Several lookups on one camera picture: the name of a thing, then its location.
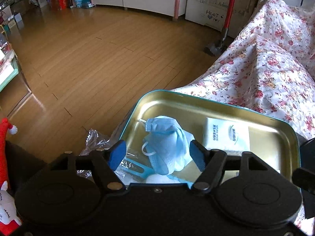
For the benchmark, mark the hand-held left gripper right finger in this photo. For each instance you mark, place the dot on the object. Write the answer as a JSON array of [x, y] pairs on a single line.
[[198, 156]]

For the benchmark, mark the silver tissue packet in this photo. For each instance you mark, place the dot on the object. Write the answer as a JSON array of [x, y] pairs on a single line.
[[226, 137]]

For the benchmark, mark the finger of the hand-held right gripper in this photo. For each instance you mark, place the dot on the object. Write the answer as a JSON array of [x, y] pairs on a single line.
[[304, 179]]

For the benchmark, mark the white drawn-on cardboard box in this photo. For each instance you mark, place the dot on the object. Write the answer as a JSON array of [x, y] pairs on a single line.
[[216, 5]]

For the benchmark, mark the green-edged table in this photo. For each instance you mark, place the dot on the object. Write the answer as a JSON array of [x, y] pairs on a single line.
[[8, 71]]

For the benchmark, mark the gold metal tin tray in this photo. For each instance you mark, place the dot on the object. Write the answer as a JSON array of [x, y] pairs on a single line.
[[260, 132]]

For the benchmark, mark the clear plastic wrapper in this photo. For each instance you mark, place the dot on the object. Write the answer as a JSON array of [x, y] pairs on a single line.
[[98, 142]]

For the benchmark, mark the red santa toy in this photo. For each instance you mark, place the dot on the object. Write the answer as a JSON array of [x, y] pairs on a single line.
[[5, 140]]

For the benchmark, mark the white plush toy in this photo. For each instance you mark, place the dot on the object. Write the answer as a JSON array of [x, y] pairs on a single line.
[[7, 209]]

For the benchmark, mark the blue patterned box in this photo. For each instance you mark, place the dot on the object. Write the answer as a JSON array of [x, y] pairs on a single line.
[[82, 1]]

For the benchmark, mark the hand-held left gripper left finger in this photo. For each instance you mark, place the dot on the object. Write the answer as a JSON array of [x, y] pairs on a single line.
[[118, 152]]

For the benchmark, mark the teal plastic tool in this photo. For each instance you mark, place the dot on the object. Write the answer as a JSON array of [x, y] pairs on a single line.
[[137, 169]]

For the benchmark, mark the floral sofa cover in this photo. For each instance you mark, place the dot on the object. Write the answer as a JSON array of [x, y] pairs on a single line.
[[270, 66]]

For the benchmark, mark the red gift bag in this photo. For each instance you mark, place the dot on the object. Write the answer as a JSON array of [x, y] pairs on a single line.
[[60, 0]]

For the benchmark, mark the blue face mask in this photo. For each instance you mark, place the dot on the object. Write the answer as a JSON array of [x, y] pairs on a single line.
[[165, 140]]

